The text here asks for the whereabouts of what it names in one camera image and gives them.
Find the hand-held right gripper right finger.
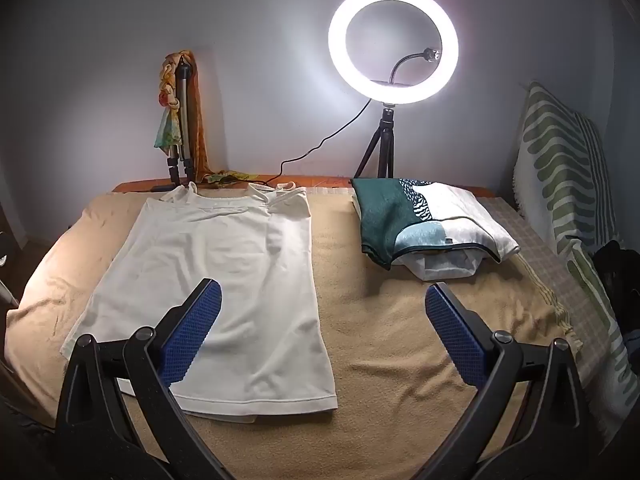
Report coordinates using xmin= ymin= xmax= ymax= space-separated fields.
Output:
xmin=425 ymin=281 xmax=591 ymax=480

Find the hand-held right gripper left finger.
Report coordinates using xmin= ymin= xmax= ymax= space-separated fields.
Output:
xmin=54 ymin=278 xmax=236 ymax=480

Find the white tank top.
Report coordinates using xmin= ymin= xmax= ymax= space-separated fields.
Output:
xmin=60 ymin=181 xmax=338 ymax=423

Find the folded white cloth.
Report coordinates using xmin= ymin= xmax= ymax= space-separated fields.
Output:
xmin=407 ymin=250 xmax=486 ymax=281

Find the beige blanket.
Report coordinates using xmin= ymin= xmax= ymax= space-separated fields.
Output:
xmin=4 ymin=190 xmax=583 ymax=480

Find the checked bed sheet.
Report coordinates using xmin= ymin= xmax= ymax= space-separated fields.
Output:
xmin=305 ymin=187 xmax=626 ymax=376

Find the folded green printed cloth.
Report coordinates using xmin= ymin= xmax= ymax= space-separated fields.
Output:
xmin=350 ymin=177 xmax=521 ymax=268

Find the black bag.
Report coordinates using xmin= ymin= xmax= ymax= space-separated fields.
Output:
xmin=592 ymin=240 xmax=640 ymax=341

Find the green striped pillow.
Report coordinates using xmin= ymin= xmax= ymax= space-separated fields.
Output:
xmin=512 ymin=81 xmax=640 ymax=428

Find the colourful yellow green scarf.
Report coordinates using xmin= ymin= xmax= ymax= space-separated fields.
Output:
xmin=152 ymin=50 xmax=261 ymax=186

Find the black gooseneck phone holder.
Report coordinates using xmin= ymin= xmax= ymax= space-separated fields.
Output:
xmin=387 ymin=47 xmax=443 ymax=83

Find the orange wooden bed frame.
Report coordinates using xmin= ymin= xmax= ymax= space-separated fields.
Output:
xmin=112 ymin=175 xmax=496 ymax=198

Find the black ring light tripod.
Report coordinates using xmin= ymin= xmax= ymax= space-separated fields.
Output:
xmin=354 ymin=102 xmax=401 ymax=181

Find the black power cable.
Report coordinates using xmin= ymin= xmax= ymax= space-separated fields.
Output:
xmin=250 ymin=97 xmax=373 ymax=187

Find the white ring light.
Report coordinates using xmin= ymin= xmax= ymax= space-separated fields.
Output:
xmin=327 ymin=0 xmax=459 ymax=107

